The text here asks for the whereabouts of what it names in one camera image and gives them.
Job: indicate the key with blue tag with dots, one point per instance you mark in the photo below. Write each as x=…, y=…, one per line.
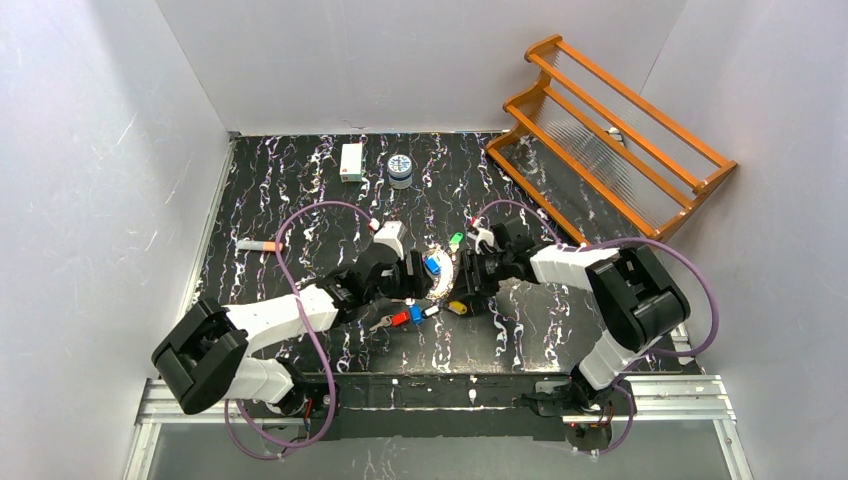
x=414, y=315

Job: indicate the white small box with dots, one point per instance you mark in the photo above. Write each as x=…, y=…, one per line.
x=351, y=163

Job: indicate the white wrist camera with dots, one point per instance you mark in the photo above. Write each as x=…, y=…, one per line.
x=391, y=234
x=481, y=239

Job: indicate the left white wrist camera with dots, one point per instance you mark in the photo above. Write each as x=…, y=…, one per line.
x=391, y=234

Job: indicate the key with red tag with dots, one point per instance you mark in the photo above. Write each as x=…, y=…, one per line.
x=394, y=320

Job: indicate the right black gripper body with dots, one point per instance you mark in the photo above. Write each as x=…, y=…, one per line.
x=468, y=273

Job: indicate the white orange marker tube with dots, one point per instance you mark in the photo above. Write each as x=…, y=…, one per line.
x=258, y=246

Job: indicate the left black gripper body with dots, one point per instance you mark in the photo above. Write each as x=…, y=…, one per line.
x=413, y=277

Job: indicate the metal keyring with red handle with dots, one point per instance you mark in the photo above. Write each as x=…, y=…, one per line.
x=440, y=264

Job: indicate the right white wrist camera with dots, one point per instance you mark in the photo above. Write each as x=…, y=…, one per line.
x=481, y=239

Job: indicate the orange wooden shoe rack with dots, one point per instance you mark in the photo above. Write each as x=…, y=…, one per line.
x=600, y=160

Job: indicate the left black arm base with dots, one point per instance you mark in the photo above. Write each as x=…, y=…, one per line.
x=308, y=399

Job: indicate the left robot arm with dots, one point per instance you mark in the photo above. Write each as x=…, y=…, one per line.
x=208, y=356

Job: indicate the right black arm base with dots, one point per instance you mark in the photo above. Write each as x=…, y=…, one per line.
x=570, y=403

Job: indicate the aluminium rail frame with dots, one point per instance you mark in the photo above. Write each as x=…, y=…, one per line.
x=492, y=405

